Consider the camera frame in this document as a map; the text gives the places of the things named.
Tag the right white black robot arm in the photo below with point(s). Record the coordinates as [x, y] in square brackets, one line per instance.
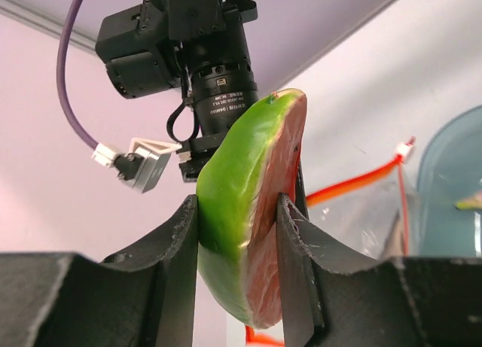
[197, 46]

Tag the right aluminium corner post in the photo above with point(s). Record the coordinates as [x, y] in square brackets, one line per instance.
[41, 21]

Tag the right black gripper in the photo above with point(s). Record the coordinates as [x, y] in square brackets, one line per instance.
[196, 152]

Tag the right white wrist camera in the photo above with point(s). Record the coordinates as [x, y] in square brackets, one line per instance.
[142, 166]

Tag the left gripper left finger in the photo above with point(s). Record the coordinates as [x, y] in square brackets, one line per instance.
[142, 295]

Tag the blue transparent plastic tub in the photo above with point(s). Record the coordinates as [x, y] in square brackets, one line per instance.
[449, 185]

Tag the toy watermelon slice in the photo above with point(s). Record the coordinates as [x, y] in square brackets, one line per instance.
[237, 193]

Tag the clear orange zip top bag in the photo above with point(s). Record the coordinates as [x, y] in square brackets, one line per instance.
[370, 213]

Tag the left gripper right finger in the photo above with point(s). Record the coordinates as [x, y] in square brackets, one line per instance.
[334, 296]

